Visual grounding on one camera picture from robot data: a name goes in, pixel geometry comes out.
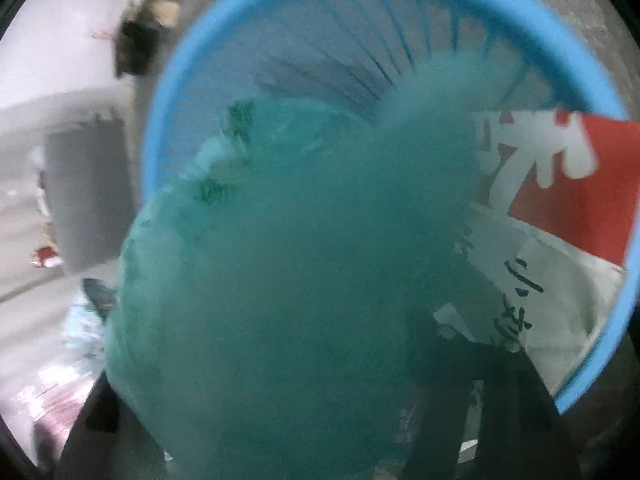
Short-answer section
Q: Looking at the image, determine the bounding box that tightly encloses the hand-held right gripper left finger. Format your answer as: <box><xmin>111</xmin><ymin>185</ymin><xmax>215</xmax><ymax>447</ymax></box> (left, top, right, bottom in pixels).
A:
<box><xmin>52</xmin><ymin>375</ymin><xmax>171</xmax><ymax>480</ymax></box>

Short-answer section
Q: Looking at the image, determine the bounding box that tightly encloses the red and white packet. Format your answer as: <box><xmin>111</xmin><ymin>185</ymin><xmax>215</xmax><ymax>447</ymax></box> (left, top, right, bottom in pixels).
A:
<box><xmin>30</xmin><ymin>245</ymin><xmax>63</xmax><ymax>268</ymax></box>

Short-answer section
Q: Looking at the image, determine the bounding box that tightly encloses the grey cabinet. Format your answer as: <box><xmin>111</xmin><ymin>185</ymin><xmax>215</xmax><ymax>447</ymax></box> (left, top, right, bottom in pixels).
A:
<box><xmin>42</xmin><ymin>125</ymin><xmax>136</xmax><ymax>273</ymax></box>

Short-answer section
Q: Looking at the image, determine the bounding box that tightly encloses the green plastic bag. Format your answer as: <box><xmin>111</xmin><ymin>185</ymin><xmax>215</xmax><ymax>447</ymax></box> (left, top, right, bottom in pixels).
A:
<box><xmin>102</xmin><ymin>55</ymin><xmax>481</xmax><ymax>480</ymax></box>

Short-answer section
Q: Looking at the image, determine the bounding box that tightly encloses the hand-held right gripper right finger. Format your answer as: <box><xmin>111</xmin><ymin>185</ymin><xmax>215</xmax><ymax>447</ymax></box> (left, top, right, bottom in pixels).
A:
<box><xmin>405</xmin><ymin>320</ymin><xmax>583</xmax><ymax>480</ymax></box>

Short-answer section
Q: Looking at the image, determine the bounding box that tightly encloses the blue plastic basket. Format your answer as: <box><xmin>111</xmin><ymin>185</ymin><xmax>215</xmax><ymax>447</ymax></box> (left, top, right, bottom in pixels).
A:
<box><xmin>140</xmin><ymin>0</ymin><xmax>640</xmax><ymax>416</ymax></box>

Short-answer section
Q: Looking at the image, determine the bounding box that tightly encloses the floral blue blanket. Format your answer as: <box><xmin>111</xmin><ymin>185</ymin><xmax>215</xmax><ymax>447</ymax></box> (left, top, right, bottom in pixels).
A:
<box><xmin>65</xmin><ymin>280</ymin><xmax>121</xmax><ymax>361</ymax></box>

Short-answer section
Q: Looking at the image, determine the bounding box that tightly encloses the red and white paper bag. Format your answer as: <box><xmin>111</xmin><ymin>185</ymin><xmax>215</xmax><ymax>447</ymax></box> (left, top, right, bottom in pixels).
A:
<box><xmin>435</xmin><ymin>109</ymin><xmax>640</xmax><ymax>396</ymax></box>

